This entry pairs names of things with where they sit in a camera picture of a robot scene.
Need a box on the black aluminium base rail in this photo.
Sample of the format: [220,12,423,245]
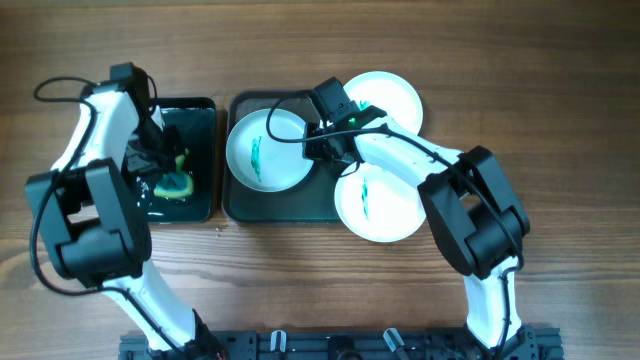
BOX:
[118,326,565,360]

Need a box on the yellow green sponge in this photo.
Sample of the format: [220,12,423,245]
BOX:
[153,149,194,199]

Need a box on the white plate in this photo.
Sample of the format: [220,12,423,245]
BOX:
[226,109,314,192]
[344,71,424,135]
[334,163,426,243]

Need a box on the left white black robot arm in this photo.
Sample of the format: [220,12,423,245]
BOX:
[25,79,225,359]

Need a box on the large dark serving tray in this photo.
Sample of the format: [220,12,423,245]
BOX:
[222,90,347,223]

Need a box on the small black water tray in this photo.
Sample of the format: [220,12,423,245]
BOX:
[131,97,217,224]

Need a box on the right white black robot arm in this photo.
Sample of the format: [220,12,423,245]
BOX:
[302,106,530,356]

